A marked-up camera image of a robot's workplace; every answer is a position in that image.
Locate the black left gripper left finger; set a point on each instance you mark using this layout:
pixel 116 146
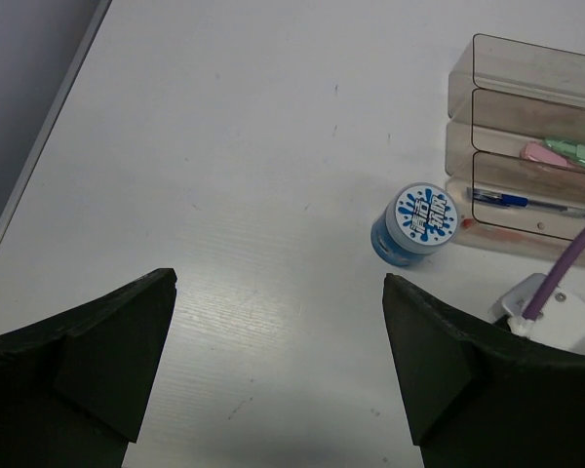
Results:
pixel 74 387

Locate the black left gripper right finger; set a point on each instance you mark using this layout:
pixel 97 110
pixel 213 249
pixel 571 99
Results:
pixel 476 395

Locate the red pen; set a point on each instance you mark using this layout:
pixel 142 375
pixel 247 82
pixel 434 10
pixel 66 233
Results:
pixel 497 234

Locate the blue jar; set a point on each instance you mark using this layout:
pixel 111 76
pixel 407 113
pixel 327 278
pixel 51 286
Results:
pixel 420 220

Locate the blue pen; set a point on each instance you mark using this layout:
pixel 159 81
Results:
pixel 505 200

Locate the pink correction tape case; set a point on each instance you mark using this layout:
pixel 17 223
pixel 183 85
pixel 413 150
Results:
pixel 539 153

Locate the green correction tape case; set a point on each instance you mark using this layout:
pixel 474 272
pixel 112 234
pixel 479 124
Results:
pixel 571 150

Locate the clear tiered organizer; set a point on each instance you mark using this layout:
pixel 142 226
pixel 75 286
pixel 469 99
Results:
pixel 515 146

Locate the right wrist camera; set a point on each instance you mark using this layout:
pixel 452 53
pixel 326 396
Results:
pixel 560 323

